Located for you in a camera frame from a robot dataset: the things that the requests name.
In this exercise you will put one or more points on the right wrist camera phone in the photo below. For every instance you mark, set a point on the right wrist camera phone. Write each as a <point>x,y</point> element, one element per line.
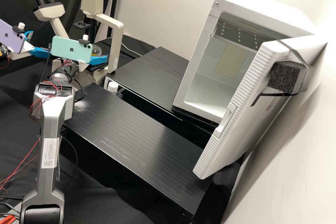
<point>68,48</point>

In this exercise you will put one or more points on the wrist camera phone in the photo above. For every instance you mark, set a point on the wrist camera phone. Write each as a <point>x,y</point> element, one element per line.
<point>10,35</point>
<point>68,48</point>

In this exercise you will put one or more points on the white-capped bottle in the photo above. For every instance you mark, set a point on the white-capped bottle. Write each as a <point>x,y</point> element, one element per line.
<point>113,87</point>

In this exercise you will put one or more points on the black platform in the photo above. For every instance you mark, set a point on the black platform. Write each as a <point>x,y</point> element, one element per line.
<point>136,134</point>
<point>149,77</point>

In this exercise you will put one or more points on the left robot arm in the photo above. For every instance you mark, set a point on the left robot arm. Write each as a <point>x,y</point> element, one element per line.
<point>3,52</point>

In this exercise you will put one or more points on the white incubator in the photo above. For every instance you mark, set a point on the white incubator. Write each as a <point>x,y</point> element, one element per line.
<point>204,77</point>

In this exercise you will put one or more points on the left wrist camera phone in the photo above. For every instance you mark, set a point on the left wrist camera phone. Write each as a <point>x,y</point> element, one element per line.
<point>10,35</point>

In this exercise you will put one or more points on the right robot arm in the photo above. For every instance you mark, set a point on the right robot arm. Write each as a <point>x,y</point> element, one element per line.
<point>51,119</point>

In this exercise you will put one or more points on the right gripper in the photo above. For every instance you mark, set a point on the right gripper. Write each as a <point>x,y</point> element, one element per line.
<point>84,65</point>

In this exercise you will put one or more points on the petri dish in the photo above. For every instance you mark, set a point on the petri dish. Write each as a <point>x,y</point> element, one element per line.
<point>97,50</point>

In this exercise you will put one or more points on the cream microscope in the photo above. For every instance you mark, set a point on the cream microscope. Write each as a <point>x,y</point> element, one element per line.
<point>115,37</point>

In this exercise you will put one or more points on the incubator door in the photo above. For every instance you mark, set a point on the incubator door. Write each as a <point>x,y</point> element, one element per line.
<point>249,129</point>

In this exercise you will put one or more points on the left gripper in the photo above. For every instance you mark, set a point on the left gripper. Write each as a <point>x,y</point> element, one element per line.
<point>19,53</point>

